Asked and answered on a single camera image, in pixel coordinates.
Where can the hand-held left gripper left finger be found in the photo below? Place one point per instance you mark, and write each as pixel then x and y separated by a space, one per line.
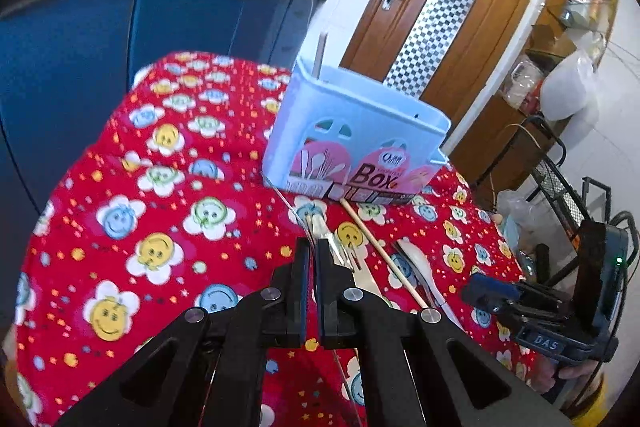
pixel 302 287

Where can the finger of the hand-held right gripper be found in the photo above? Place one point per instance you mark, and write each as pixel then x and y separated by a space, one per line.
pixel 487 291
pixel 542 263

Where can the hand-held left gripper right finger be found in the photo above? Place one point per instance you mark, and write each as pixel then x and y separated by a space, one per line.
pixel 324 287

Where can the white plastic fork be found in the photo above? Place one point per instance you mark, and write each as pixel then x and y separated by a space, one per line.
pixel 367 282

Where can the wooden chopstick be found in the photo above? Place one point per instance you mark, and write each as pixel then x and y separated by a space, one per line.
pixel 385 257

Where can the white plastic spoon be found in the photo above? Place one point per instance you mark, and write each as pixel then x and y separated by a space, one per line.
pixel 420 262

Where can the light blue utensil box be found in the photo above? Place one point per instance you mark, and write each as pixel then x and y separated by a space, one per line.
pixel 350 122

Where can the person's right hand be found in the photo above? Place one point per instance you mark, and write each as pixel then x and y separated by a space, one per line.
pixel 580 373

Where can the pale plastic bag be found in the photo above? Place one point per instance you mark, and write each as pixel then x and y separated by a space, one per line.
pixel 515 217

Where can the black metal chair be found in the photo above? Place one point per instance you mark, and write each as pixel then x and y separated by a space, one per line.
pixel 555 179

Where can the white plastic bag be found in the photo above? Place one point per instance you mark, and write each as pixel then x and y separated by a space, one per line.
pixel 570 92

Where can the red smiley flower tablecloth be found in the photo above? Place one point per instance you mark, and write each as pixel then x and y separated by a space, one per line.
pixel 150 187

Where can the wooden shelf unit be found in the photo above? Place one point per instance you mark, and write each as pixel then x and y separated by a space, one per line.
pixel 550 32

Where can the thin pale stick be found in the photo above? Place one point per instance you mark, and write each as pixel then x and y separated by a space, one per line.
pixel 321 54

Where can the blue kitchen cabinet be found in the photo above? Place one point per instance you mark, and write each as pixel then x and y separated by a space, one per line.
pixel 75 57

